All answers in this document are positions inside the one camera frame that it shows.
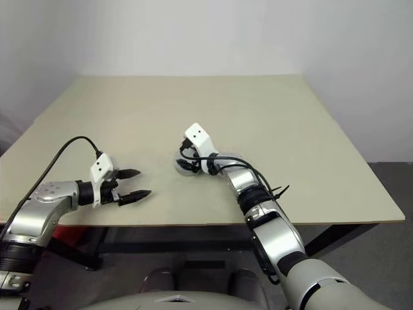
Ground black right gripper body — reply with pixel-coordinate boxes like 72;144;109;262
182;139;201;171

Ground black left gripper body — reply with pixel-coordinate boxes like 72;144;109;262
99;171;121;205

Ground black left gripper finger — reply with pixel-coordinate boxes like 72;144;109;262
115;167;142;180
116;189;152;207

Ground silver motor stator copper windings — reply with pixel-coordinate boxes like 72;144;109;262
173;150;203;177

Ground red object under table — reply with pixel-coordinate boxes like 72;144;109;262
51;225;90;242

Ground dark rounded shape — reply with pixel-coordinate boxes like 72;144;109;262
141;267;177;293

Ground grey robot torso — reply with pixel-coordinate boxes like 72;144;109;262
77;284;259;310

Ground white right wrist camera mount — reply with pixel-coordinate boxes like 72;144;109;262
185;123;219;175

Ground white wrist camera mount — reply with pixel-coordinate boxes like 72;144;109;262
89;154;117;208
185;123;219;175

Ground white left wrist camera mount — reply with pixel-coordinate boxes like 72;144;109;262
89;154;117;208

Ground black table frame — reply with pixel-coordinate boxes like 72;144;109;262
48;222;381;271

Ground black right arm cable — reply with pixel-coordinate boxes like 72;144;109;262
179;147;281;285

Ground black cable tie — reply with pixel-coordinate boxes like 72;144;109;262
266;184;290;202

